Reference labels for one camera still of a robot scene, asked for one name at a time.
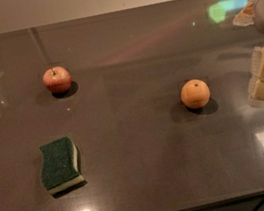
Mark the orange fruit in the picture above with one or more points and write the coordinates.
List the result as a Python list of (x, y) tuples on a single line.
[(195, 94)]

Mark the red apple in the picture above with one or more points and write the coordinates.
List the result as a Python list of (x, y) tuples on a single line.
[(57, 80)]

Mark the crumpled snack bag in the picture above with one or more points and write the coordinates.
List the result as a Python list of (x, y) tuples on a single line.
[(245, 16)]

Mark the green and yellow sponge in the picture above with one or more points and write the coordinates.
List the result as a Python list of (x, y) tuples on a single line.
[(60, 166)]

